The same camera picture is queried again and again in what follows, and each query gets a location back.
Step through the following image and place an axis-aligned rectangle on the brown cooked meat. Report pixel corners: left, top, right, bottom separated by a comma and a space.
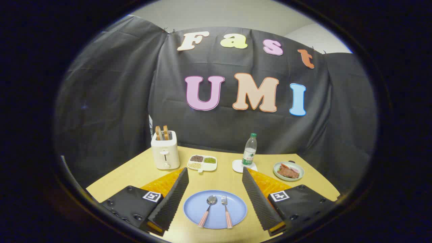
277, 166, 300, 179

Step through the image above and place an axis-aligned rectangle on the blue plate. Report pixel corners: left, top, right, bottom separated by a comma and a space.
183, 190, 248, 230

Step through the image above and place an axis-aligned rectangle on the grey corrugated hose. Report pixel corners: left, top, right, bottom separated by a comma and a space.
61, 155, 98, 203

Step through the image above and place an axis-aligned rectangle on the fork with checked handle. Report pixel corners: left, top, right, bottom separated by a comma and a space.
221, 196, 233, 229

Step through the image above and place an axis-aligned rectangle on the white toaster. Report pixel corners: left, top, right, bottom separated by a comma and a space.
151, 130, 180, 170

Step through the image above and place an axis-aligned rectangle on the white divided dish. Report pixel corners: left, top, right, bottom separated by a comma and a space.
187, 155, 217, 173

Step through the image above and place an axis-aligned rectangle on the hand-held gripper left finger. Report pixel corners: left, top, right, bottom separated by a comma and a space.
100, 167, 189, 237

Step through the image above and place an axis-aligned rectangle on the white square coaster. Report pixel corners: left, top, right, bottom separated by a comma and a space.
232, 159, 258, 173

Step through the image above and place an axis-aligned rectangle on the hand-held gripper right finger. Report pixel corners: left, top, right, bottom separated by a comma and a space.
242, 167, 335, 237

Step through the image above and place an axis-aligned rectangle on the spoon with checked handle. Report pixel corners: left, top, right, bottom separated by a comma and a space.
198, 195, 218, 227

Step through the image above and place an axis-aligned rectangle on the black backdrop cloth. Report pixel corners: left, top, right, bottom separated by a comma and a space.
54, 15, 378, 199

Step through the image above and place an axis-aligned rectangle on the clear water bottle green cap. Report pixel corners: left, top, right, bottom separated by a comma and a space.
242, 133, 258, 166

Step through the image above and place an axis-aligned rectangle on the pale green plate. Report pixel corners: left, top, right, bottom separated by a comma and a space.
273, 161, 305, 182

